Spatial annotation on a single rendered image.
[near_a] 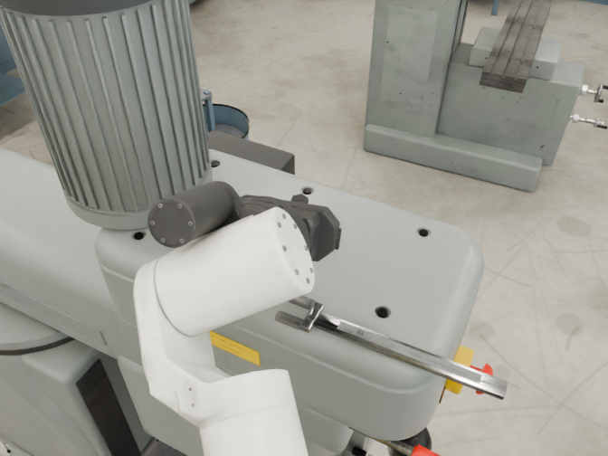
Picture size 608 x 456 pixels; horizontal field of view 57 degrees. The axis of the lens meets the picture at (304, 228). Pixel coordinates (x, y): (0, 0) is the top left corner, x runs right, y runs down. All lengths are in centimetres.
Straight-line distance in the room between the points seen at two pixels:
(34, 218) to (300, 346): 56
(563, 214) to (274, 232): 363
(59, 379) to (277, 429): 77
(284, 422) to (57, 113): 44
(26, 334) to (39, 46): 62
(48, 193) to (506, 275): 276
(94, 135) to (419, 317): 41
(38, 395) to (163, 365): 84
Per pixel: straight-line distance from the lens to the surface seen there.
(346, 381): 64
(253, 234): 38
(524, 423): 288
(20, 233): 101
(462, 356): 74
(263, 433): 36
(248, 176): 81
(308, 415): 77
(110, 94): 64
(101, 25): 61
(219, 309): 40
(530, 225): 379
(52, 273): 95
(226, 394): 37
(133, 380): 102
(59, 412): 124
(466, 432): 277
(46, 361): 113
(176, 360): 40
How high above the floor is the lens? 238
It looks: 43 degrees down
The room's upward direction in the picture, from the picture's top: straight up
